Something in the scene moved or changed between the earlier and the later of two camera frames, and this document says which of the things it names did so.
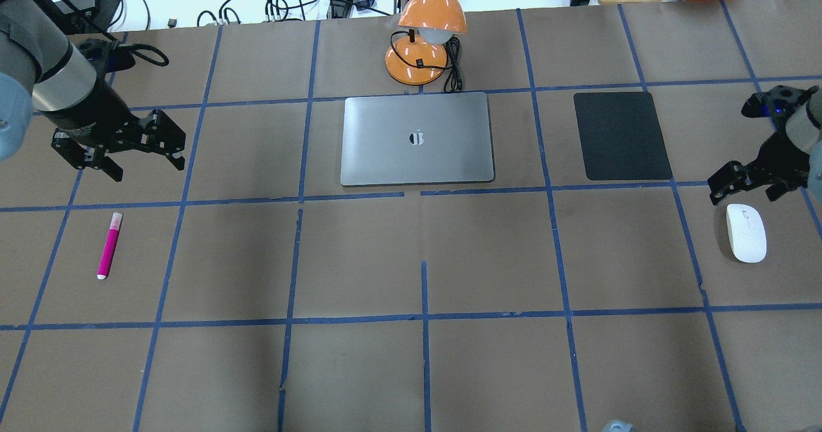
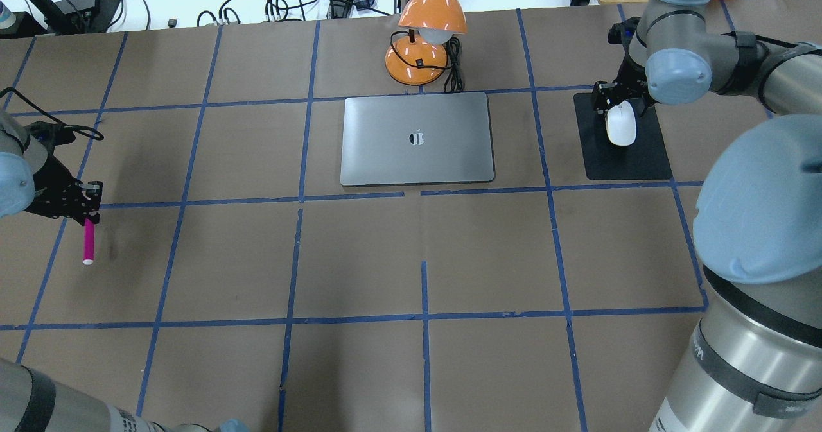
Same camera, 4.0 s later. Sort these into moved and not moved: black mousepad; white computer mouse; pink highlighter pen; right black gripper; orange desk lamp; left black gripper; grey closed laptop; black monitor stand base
Moved: right black gripper; left black gripper; white computer mouse; pink highlighter pen
Not moved: black mousepad; orange desk lamp; grey closed laptop; black monitor stand base
